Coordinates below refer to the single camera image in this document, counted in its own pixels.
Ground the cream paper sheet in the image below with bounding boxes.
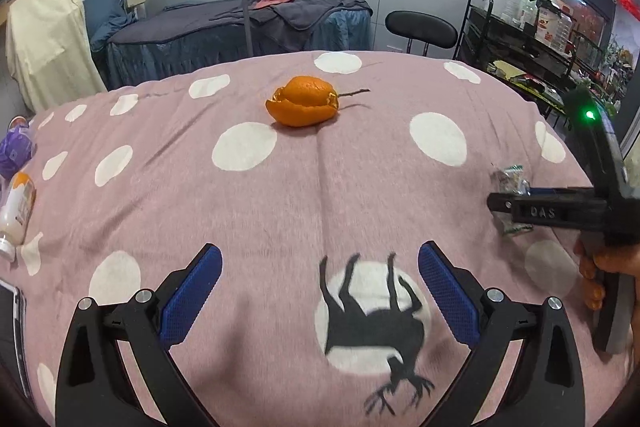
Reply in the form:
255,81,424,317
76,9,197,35
492,61,531,80

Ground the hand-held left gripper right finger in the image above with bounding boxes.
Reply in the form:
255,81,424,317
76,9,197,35
417,241,586,427

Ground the smartphone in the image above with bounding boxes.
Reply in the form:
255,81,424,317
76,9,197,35
0,279,28,400

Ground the cream cloth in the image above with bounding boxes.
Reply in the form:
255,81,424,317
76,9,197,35
5,0,108,112

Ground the orange peel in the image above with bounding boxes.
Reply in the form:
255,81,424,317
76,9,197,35
265,76,341,128

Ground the person's right hand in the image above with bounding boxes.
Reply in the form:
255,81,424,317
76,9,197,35
573,238,640,312

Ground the purple container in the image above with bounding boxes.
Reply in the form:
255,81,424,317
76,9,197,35
0,116,37,180

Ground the blue bedding pile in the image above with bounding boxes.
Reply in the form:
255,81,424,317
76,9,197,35
77,0,138,52

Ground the clear green candy wrapper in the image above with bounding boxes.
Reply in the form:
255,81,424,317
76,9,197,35
490,163,533,238

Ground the group of pump bottles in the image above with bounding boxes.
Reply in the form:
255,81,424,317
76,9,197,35
487,0,573,55

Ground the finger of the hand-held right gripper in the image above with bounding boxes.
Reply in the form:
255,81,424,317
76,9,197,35
487,192,608,229
525,187,601,196

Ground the grey bed cover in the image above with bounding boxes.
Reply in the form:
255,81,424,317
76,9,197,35
107,0,371,45

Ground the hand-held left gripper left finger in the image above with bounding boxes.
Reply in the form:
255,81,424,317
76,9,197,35
55,243,223,427

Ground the white bottle with orange label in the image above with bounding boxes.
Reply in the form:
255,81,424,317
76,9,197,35
0,172,37,263

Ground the blue skirted massage bed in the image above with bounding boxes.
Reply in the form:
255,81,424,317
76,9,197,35
105,0,373,90

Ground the pink polka-dot blanket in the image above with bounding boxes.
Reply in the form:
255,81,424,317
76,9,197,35
0,51,631,427

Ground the black cart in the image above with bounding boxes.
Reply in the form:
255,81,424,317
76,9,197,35
452,0,608,132

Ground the black stool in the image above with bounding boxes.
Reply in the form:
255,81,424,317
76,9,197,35
385,10,458,58

